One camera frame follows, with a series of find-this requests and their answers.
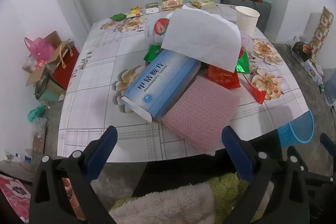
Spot white printed carton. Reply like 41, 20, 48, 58
299, 56, 326, 83

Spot black snack bag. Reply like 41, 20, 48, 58
292, 41, 313, 62

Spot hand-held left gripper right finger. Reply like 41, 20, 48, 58
222, 126, 311, 224

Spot blue plastic basket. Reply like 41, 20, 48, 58
276, 109, 315, 147

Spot pink knitted cloth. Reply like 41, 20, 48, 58
161, 75, 240, 152

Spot tall patterned box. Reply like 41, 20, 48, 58
310, 6, 334, 56

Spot shiny green foil packet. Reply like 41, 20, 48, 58
236, 49, 250, 74

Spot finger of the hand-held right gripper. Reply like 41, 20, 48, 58
287, 146, 310, 170
319, 133, 336, 156

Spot white green box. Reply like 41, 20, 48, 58
145, 2, 159, 14

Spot white paper sheet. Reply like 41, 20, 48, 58
161, 8, 241, 73

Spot blue medicine box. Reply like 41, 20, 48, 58
121, 49, 201, 123

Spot white plastic bag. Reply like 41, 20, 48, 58
287, 35, 302, 47

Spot pink floral bag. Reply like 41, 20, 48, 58
0, 175, 30, 222

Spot white paper cup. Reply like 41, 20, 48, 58
235, 6, 260, 37

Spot yellow green snack packet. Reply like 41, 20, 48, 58
189, 0, 216, 8

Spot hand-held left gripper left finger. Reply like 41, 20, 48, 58
29, 126, 118, 224

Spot pink plastic bag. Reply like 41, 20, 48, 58
24, 37, 55, 62

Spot orange noodle packet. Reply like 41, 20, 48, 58
161, 0, 184, 11

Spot grey cabinet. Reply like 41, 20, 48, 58
220, 0, 272, 33

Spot floral tablecloth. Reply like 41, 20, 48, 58
57, 4, 310, 163

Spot strawberry milk carton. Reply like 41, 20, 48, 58
144, 17, 174, 46

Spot green plastic bag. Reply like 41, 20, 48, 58
28, 105, 46, 122

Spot red patterned packet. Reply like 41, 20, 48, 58
205, 64, 240, 89

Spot blue water jug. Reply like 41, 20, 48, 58
324, 69, 336, 106

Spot gold teal box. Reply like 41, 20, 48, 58
34, 73, 66, 104

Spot black trousers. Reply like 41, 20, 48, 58
131, 147, 237, 198

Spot green tea packet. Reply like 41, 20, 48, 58
143, 45, 164, 63

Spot brown cardboard box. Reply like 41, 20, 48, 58
25, 31, 75, 86

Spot red white wrapper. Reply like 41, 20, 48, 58
243, 74, 266, 105

